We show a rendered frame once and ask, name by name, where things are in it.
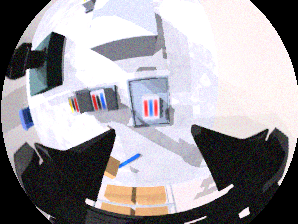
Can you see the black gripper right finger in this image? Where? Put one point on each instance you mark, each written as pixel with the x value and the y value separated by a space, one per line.
pixel 225 155

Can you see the blue rod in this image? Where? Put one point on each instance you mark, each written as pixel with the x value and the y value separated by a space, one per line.
pixel 129 160

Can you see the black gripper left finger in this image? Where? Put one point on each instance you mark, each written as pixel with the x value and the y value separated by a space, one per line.
pixel 84 165

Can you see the orange rectangular block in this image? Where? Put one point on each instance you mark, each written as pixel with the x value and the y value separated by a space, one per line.
pixel 112 169

